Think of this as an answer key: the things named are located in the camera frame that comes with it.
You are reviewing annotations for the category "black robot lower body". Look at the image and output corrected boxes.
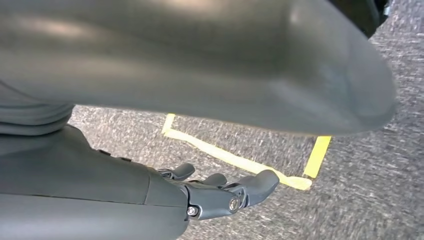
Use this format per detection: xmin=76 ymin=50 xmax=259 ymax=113
xmin=327 ymin=0 xmax=391 ymax=39

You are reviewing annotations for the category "yellow floor tape square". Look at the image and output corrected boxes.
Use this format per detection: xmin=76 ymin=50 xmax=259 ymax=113
xmin=161 ymin=113 xmax=332 ymax=192

